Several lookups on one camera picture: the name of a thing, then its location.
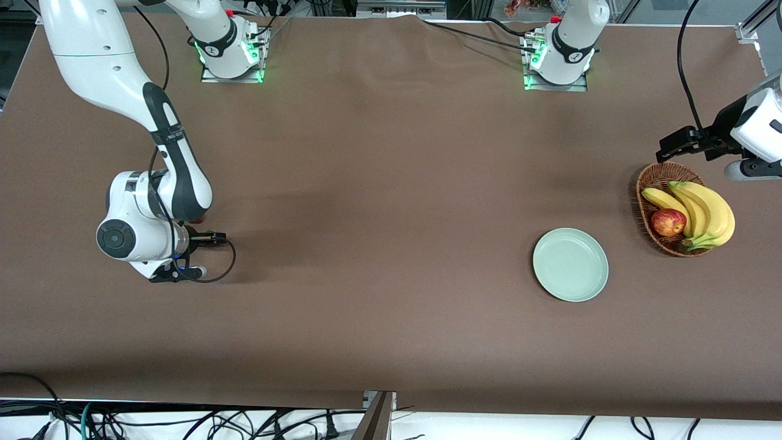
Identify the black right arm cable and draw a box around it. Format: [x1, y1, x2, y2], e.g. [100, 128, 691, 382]
[131, 5, 238, 284]

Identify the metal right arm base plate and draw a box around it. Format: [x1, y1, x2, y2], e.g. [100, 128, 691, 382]
[200, 27, 269, 84]

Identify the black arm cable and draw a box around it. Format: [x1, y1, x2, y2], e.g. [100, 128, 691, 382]
[676, 0, 707, 130]
[131, 5, 238, 284]

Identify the aluminium frame corner bracket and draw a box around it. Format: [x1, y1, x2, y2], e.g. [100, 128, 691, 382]
[736, 0, 782, 45]

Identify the large table cover sheet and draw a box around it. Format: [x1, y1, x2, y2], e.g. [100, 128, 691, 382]
[0, 11, 782, 422]

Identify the brown wicker basket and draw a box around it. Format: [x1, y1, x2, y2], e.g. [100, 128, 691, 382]
[636, 162, 715, 258]

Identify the light green round plate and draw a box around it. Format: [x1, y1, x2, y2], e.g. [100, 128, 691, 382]
[533, 228, 610, 303]

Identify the aluminium profile post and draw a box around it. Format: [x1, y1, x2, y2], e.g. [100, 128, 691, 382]
[351, 391, 396, 440]

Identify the yellow banana bunch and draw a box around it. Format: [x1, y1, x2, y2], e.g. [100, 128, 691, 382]
[641, 181, 736, 252]

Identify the black cable lying on cover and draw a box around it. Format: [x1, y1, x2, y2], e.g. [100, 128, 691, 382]
[425, 20, 538, 53]

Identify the aluminium frame rail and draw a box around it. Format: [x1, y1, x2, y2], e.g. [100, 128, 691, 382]
[356, 0, 447, 18]

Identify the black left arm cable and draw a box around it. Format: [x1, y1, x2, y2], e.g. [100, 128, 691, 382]
[676, 0, 707, 130]

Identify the red apple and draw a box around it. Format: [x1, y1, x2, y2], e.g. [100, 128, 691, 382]
[651, 208, 687, 238]

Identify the black looped floor cable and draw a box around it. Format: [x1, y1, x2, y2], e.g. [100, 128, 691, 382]
[0, 373, 69, 440]

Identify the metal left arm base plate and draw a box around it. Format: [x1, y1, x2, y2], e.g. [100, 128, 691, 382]
[522, 34, 588, 92]

